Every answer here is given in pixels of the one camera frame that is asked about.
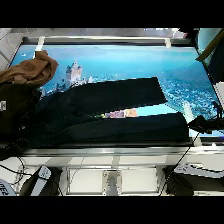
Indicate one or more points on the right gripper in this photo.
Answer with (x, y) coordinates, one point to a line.
(201, 125)

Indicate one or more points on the dark blue jeans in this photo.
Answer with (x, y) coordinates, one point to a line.
(110, 128)

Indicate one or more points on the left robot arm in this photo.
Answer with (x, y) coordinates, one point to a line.
(40, 183)

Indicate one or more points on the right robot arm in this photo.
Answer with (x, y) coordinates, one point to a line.
(196, 185)

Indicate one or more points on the brown garment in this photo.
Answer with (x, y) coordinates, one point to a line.
(31, 71)

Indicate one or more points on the black garment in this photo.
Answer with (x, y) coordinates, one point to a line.
(15, 110)

